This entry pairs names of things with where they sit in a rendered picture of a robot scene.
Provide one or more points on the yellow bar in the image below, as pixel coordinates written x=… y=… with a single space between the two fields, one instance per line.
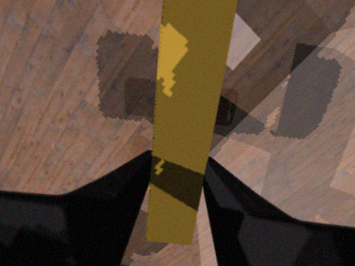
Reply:
x=193 y=52

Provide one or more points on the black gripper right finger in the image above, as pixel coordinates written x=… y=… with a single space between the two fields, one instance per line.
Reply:
x=247 y=230

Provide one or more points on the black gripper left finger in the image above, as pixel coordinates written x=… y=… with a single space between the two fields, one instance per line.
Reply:
x=90 y=226

